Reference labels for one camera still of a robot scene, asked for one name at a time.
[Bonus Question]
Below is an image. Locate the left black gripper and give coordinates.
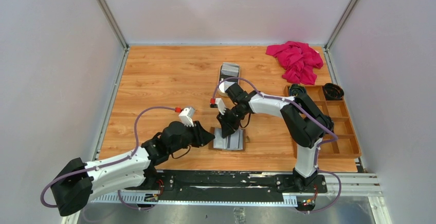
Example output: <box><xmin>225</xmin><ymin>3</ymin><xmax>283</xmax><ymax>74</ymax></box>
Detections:
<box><xmin>169</xmin><ymin>120</ymin><xmax>215</xmax><ymax>154</ymax></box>

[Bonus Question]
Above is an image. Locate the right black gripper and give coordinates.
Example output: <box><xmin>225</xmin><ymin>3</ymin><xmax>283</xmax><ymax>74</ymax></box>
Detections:
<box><xmin>217</xmin><ymin>106</ymin><xmax>248</xmax><ymax>139</ymax></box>

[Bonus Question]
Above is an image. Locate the brown leather card holder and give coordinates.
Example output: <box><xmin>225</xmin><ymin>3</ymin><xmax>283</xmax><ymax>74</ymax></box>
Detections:
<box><xmin>208</xmin><ymin>127</ymin><xmax>246</xmax><ymax>152</ymax></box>

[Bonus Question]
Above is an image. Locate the beige oval card tray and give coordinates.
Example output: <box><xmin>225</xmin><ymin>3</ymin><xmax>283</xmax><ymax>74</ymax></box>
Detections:
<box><xmin>217</xmin><ymin>74</ymin><xmax>240</xmax><ymax>97</ymax></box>

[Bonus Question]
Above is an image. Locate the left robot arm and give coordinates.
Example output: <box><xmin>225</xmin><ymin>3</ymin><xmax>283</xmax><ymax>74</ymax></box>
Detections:
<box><xmin>50</xmin><ymin>121</ymin><xmax>215</xmax><ymax>217</ymax></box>

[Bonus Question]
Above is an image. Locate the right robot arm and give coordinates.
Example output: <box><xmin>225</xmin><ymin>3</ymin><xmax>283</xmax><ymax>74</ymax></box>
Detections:
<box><xmin>215</xmin><ymin>83</ymin><xmax>334</xmax><ymax>192</ymax></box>

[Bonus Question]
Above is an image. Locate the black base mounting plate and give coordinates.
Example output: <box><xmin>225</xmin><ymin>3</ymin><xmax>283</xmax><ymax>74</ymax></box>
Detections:
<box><xmin>131</xmin><ymin>170</ymin><xmax>328</xmax><ymax>203</ymax></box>

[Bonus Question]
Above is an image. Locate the pink cloth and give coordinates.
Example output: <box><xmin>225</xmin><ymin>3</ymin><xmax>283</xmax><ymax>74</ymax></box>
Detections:
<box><xmin>265</xmin><ymin>41</ymin><xmax>324</xmax><ymax>85</ymax></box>

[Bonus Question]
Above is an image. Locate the wooden compartment organizer tray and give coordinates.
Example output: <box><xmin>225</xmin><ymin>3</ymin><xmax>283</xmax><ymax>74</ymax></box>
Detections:
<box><xmin>284</xmin><ymin>83</ymin><xmax>361</xmax><ymax>159</ymax></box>

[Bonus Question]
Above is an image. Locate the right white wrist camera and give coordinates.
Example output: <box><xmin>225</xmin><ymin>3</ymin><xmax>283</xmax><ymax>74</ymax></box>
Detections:
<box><xmin>209</xmin><ymin>98</ymin><xmax>227</xmax><ymax>115</ymax></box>

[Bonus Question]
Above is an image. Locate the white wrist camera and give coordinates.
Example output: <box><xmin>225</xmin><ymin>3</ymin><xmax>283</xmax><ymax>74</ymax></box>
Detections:
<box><xmin>209</xmin><ymin>98</ymin><xmax>227</xmax><ymax>115</ymax></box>
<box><xmin>175</xmin><ymin>106</ymin><xmax>195</xmax><ymax>127</ymax></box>

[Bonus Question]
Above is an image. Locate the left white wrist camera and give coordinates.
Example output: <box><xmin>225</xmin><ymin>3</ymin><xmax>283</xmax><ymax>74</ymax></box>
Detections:
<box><xmin>175</xmin><ymin>106</ymin><xmax>195</xmax><ymax>127</ymax></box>

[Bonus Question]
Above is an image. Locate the black blue coiled cable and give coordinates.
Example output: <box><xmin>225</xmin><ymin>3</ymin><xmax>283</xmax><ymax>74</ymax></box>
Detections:
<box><xmin>288</xmin><ymin>83</ymin><xmax>308</xmax><ymax>98</ymax></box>

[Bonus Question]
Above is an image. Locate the aluminium rail frame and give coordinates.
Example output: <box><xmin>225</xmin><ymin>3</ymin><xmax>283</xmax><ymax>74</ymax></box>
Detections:
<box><xmin>61</xmin><ymin>167</ymin><xmax>392</xmax><ymax>224</ymax></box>

